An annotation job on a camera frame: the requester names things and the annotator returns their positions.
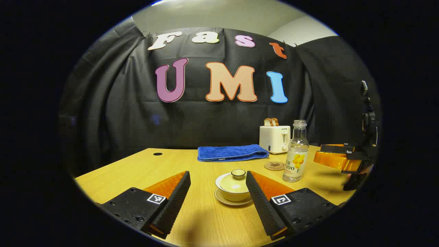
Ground cream ceramic saucer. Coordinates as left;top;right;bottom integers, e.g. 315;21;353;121
215;188;254;206

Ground cream ceramic teacup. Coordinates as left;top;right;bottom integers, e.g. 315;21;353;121
215;173;252;202

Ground black backdrop cloth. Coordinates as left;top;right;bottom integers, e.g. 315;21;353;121
58;17;381;179

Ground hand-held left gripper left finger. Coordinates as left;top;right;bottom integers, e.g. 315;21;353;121
99;170;191;239

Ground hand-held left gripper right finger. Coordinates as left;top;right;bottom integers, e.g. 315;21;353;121
246;170;340;240

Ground round brown coaster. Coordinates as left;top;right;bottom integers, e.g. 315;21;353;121
264;161;286;171

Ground clear glass water bottle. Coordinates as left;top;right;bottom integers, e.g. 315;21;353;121
282;120;309;183

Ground white toaster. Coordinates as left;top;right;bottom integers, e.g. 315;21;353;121
259;125;291;155

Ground folded blue towel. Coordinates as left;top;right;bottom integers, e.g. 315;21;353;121
197;144;270;162

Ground cream teacup lid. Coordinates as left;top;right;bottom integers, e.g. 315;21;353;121
219;169;250;194

